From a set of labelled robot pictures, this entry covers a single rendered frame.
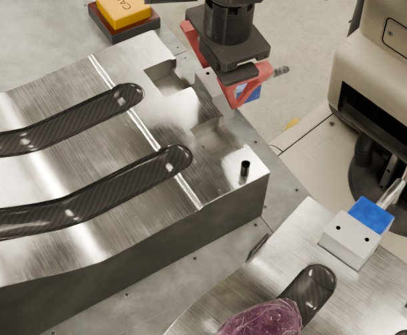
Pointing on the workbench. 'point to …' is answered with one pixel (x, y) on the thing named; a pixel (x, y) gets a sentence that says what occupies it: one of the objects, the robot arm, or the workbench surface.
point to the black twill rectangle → (257, 246)
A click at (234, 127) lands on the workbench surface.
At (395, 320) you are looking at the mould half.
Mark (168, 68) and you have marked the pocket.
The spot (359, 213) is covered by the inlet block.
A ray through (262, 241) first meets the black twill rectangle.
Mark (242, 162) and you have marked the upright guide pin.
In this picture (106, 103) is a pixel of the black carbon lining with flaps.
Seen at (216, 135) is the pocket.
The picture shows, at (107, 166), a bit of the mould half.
